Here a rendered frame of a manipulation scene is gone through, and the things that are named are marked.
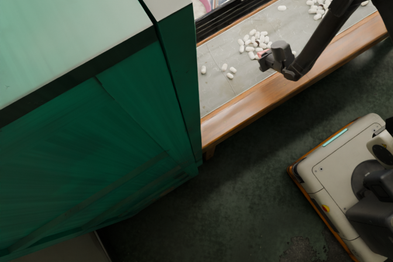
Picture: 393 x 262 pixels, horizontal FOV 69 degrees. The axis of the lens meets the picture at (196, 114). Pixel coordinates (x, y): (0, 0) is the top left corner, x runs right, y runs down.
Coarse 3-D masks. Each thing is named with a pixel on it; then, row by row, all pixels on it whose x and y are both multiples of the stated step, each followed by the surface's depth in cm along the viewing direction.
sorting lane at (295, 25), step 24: (288, 0) 140; (240, 24) 137; (264, 24) 137; (288, 24) 136; (312, 24) 136; (216, 48) 134; (216, 72) 131; (240, 72) 131; (264, 72) 130; (216, 96) 128
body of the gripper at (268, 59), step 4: (264, 56) 116; (268, 56) 116; (272, 56) 115; (260, 60) 116; (264, 60) 117; (268, 60) 115; (272, 60) 113; (260, 64) 117; (264, 64) 118; (268, 64) 116; (272, 64) 114; (260, 68) 119; (264, 68) 119; (268, 68) 120; (272, 68) 115
